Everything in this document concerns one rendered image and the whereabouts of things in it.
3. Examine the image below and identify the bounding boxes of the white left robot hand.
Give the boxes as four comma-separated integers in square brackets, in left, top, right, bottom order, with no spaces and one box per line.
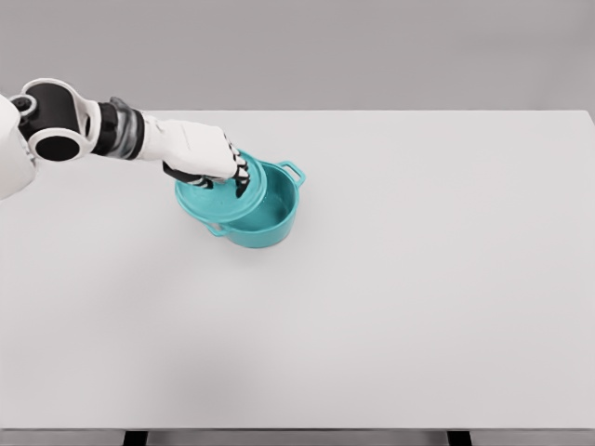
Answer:
[160,119,253,200]

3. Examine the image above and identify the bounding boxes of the teal pot lid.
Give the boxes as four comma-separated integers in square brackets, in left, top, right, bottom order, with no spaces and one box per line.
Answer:
[174,147,268,221]

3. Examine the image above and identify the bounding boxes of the teal pot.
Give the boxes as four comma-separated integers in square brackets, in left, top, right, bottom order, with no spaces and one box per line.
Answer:
[205,160,308,249]

